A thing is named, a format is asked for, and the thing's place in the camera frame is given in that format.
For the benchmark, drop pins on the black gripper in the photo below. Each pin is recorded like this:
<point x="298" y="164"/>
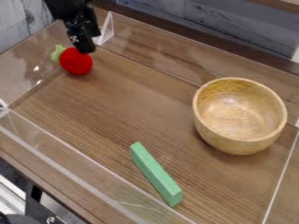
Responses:
<point x="76" y="12"/>

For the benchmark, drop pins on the red plush strawberry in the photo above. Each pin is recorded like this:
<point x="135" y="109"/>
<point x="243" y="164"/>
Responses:
<point x="74" y="61"/>

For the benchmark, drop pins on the wooden bowl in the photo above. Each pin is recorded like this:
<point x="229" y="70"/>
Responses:
<point x="239" y="115"/>

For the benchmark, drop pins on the green rectangular block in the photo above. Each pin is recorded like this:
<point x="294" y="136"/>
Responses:
<point x="155" y="173"/>

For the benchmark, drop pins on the clear acrylic corner bracket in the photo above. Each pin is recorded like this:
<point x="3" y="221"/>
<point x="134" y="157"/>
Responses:
<point x="107" y="31"/>

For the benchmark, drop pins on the clear acrylic front wall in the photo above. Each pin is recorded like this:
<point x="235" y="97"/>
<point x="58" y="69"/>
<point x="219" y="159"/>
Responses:
<point x="87" y="187"/>

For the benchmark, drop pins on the black metal table frame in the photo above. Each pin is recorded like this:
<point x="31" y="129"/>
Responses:
<point x="35" y="209"/>

